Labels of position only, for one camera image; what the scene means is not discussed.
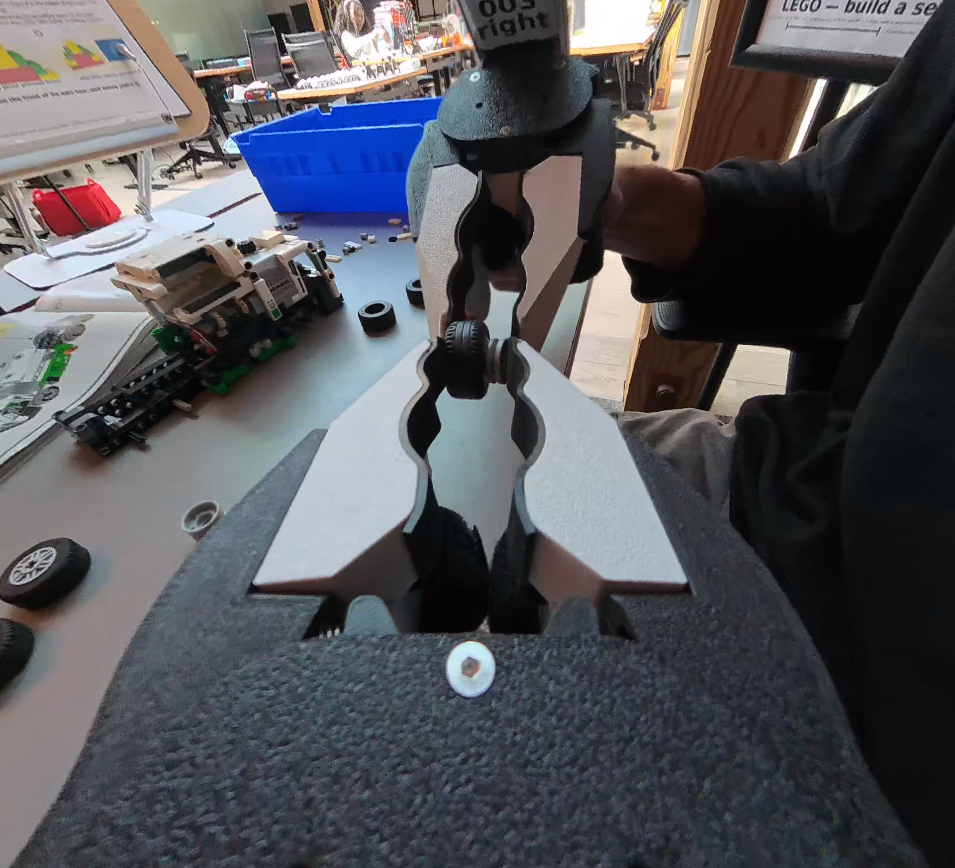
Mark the grey lego wheel hub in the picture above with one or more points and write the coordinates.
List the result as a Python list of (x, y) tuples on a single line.
[(201, 519), (500, 360)]

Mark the person's trouser leg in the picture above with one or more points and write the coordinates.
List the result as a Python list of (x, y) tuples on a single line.
[(671, 457)]

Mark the black office chair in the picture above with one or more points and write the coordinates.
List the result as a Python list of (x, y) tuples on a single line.
[(664, 47), (265, 55), (201, 152), (310, 55)]

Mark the person's right hand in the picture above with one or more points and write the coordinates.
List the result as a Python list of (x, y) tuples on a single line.
[(656, 219)]

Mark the white lego truck model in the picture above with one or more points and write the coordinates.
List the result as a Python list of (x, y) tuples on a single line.
[(268, 286)]

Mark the red plastic bin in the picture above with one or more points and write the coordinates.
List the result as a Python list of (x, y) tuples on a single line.
[(74, 208)]

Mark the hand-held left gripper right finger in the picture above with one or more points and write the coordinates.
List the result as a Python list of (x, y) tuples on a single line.
[(604, 510)]

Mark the black chair armrest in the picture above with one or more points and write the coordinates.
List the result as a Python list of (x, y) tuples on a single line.
[(701, 323)]

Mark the printed instruction sheet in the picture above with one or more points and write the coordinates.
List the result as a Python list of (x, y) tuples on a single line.
[(67, 47)]

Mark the blue plastic bin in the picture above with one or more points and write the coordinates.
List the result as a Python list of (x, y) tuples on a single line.
[(336, 159)]

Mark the wooden office table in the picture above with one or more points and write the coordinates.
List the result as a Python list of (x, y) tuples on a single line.
[(358, 88), (612, 49)]

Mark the scattered small lego pieces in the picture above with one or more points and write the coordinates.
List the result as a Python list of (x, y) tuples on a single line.
[(351, 247)]

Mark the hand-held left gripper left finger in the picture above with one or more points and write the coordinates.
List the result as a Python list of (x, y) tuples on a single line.
[(336, 510)]

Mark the wooden post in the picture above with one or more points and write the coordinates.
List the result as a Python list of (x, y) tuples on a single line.
[(731, 122)]

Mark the lego instruction booklet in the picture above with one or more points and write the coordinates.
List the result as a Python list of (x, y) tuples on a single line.
[(74, 390)]

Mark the black lego tire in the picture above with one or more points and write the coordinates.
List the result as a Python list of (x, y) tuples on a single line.
[(466, 360), (415, 292), (15, 651), (377, 317)]

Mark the person's right forearm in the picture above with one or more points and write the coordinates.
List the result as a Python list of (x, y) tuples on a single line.
[(783, 249)]

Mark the lego wheel with grey rim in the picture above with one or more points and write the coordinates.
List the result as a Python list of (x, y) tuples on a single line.
[(45, 573)]

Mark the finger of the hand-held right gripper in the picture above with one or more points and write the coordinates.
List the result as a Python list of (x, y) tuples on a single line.
[(556, 226), (436, 241)]

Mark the wooden document stand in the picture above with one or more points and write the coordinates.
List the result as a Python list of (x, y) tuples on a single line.
[(179, 84)]

